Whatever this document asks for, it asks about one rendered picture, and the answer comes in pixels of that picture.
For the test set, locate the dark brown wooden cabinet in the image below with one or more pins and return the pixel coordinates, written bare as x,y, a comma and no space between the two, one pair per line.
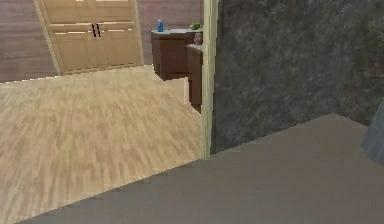
171,55

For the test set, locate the pink vase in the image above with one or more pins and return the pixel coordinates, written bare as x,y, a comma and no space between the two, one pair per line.
198,38

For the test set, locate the green house plant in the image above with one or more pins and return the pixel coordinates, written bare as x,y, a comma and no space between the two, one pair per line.
195,26

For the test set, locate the blue spray bottle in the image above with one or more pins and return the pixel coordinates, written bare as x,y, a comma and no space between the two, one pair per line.
160,26

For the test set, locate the light wooden double door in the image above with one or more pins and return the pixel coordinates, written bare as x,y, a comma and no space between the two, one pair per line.
90,36

